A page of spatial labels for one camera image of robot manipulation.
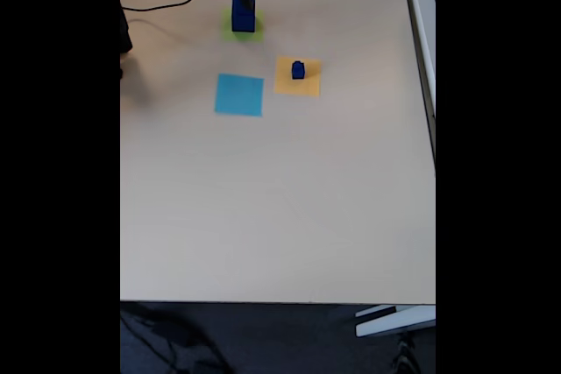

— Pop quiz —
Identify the large blue cube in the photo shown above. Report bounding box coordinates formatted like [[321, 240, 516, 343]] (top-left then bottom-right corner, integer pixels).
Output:
[[231, 4, 257, 34]]

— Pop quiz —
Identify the green paper square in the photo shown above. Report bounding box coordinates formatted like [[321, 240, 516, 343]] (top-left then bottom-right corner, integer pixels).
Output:
[[220, 7, 266, 45]]

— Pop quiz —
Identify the orange paper square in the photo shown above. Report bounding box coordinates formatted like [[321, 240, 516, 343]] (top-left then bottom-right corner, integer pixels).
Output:
[[273, 56, 322, 98]]

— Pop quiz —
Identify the light blue paper square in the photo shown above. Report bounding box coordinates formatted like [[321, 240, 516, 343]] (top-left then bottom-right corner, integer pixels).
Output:
[[213, 73, 265, 118]]

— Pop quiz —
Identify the white neighbouring table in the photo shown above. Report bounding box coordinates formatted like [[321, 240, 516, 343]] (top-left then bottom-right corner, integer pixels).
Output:
[[398, 0, 437, 178]]

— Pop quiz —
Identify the white table foot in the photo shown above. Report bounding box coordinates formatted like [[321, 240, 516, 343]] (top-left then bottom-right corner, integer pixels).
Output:
[[354, 305, 437, 339]]

